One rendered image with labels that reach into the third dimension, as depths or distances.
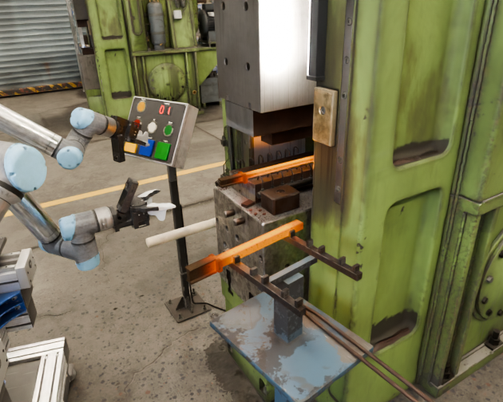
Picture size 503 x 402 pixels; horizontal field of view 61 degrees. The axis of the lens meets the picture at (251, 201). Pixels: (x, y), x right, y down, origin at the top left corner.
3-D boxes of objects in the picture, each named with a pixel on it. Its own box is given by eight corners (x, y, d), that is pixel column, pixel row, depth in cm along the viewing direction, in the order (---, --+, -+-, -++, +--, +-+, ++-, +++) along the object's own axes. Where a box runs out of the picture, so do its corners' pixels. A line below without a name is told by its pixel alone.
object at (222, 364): (234, 436, 173) (233, 435, 173) (179, 347, 218) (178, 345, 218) (310, 392, 191) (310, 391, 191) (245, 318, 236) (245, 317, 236)
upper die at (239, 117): (253, 137, 148) (252, 110, 144) (226, 124, 163) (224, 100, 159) (345, 118, 167) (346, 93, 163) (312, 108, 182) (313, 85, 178)
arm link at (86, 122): (65, 121, 151) (76, 101, 149) (89, 129, 161) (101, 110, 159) (74, 133, 148) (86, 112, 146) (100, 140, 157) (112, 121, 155)
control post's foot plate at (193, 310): (177, 325, 233) (176, 312, 229) (163, 303, 250) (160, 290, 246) (212, 310, 243) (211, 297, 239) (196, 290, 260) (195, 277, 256)
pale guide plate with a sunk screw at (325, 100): (330, 147, 132) (333, 92, 125) (311, 139, 139) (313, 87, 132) (334, 145, 133) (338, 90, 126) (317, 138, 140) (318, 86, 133)
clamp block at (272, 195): (273, 216, 150) (273, 199, 147) (260, 207, 156) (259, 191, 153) (300, 207, 155) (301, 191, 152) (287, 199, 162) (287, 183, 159)
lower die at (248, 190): (255, 203, 159) (255, 183, 155) (229, 186, 175) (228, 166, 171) (341, 178, 178) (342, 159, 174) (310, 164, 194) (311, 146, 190)
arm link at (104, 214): (92, 205, 138) (97, 215, 132) (106, 202, 140) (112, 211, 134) (96, 226, 142) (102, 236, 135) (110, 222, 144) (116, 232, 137)
